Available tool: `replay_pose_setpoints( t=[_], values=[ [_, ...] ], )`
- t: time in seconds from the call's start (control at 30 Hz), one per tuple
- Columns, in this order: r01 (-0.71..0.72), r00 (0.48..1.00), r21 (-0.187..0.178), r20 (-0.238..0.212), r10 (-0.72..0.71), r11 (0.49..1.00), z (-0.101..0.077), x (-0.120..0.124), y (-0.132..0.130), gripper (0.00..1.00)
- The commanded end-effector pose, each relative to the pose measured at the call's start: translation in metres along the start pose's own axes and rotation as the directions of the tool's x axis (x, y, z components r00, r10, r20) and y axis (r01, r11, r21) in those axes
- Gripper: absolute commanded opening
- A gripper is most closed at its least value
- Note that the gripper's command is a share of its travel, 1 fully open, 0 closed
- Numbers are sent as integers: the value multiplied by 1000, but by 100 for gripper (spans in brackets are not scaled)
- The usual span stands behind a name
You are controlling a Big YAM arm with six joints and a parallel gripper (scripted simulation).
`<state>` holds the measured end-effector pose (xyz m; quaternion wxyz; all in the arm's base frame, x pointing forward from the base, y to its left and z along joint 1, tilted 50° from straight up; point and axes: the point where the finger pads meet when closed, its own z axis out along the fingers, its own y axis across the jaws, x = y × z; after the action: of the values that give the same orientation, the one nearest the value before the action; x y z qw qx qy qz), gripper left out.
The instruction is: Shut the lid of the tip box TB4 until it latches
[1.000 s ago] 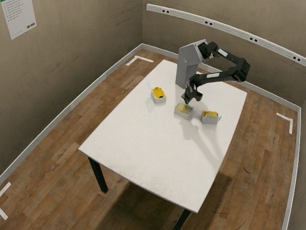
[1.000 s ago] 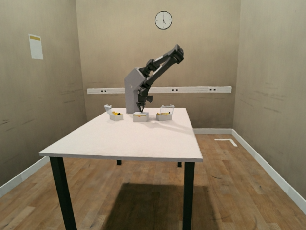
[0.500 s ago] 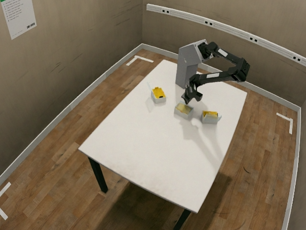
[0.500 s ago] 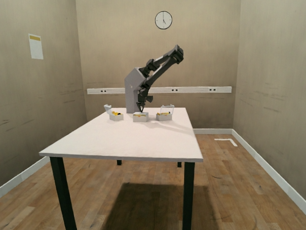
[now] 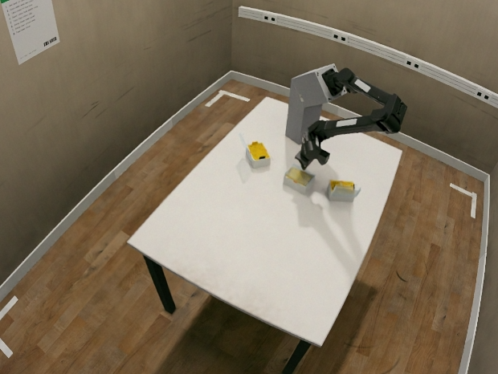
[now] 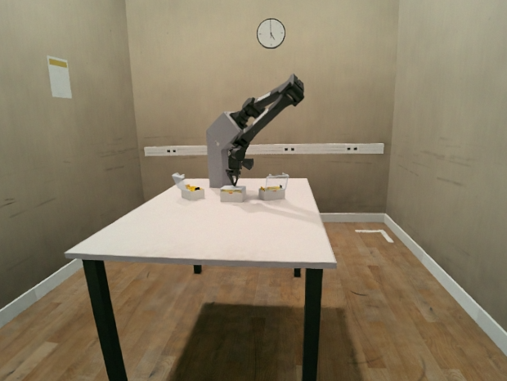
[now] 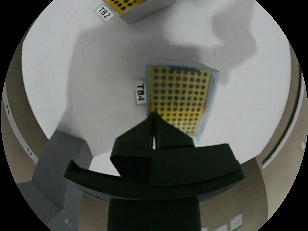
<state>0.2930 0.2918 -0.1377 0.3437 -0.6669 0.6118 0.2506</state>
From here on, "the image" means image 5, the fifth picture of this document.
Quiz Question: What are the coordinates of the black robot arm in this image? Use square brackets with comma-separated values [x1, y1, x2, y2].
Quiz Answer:
[302, 68, 407, 165]

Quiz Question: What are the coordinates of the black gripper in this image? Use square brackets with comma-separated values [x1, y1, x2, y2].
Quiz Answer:
[295, 144, 313, 170]

